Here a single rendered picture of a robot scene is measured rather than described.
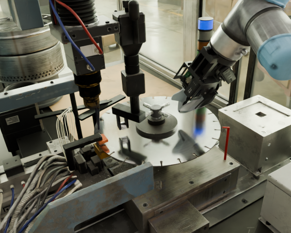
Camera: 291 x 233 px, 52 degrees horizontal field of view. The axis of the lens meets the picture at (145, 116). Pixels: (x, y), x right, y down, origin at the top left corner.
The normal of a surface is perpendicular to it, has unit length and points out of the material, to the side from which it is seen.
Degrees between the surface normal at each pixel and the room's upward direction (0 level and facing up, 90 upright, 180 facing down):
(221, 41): 82
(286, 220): 90
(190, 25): 90
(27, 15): 90
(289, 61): 111
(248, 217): 0
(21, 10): 90
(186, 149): 0
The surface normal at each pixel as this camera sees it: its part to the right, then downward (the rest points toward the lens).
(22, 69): 0.21, 0.49
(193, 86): -0.75, 0.18
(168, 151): -0.05, -0.86
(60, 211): 0.50, 0.42
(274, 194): -0.86, 0.29
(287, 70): 0.18, 0.78
